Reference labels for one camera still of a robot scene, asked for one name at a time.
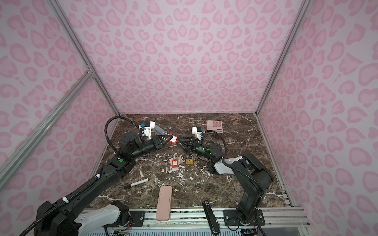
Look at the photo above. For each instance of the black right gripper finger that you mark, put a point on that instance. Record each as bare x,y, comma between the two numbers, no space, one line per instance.
185,138
184,146

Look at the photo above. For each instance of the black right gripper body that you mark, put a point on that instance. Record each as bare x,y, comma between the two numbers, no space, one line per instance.
202,151

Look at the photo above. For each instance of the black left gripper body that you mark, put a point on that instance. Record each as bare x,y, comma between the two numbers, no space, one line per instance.
156,143

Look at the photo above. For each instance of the brass padlock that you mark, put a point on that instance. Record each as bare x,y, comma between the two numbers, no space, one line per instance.
189,160

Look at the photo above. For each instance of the red key tag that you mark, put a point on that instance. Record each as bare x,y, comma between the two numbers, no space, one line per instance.
173,139
175,163

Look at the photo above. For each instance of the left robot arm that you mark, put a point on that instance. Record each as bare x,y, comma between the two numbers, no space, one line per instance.
60,218

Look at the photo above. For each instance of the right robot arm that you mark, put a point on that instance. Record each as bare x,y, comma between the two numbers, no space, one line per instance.
252,175

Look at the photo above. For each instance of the grey blue stapler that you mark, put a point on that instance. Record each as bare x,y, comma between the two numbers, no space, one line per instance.
159,130

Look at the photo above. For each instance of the pink desk calculator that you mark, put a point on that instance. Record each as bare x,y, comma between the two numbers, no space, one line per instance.
214,126

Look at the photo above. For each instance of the black white marker pen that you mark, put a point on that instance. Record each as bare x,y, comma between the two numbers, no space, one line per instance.
136,183

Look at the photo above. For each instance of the pink pencil case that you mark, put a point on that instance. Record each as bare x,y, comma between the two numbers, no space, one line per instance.
164,203

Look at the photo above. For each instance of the black stapler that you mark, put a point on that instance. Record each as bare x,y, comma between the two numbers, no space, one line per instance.
211,219

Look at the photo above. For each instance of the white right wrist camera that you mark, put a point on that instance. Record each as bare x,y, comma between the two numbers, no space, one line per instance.
198,133

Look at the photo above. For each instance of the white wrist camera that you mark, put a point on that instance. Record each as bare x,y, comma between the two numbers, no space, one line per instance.
198,133
145,130

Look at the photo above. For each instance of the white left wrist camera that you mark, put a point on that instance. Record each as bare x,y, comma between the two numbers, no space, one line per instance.
145,130

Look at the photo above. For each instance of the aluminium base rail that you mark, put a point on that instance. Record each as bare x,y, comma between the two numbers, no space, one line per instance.
279,221

